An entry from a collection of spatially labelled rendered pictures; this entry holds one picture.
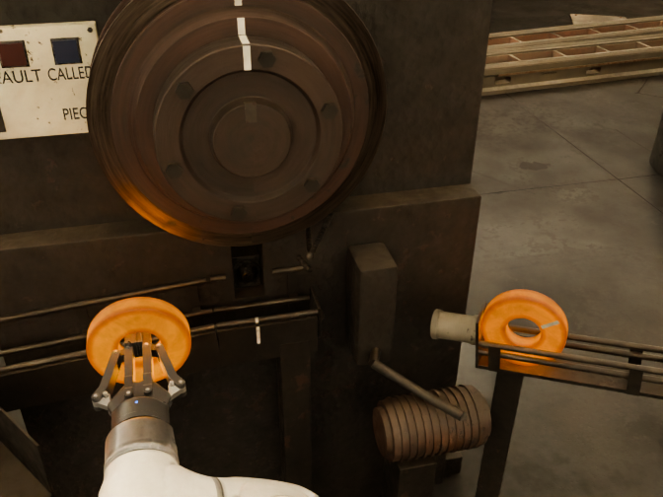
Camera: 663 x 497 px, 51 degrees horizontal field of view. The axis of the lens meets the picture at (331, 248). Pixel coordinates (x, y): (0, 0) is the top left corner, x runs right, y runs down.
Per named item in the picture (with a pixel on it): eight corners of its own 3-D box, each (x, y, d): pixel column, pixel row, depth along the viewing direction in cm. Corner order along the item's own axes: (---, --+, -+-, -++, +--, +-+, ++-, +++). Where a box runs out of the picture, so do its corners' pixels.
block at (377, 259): (342, 336, 151) (344, 242, 139) (378, 330, 153) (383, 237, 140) (355, 369, 143) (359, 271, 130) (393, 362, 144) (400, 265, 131)
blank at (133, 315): (74, 307, 104) (73, 321, 101) (180, 286, 106) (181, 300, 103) (101, 380, 113) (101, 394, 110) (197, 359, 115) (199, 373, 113)
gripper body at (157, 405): (111, 461, 92) (112, 409, 100) (177, 450, 94) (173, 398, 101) (102, 423, 88) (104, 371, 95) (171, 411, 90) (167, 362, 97)
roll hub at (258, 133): (165, 217, 111) (140, 40, 96) (335, 198, 117) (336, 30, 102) (166, 235, 107) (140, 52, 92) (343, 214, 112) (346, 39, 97)
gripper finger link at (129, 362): (138, 414, 97) (128, 416, 96) (135, 359, 105) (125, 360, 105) (134, 394, 94) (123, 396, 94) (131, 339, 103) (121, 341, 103)
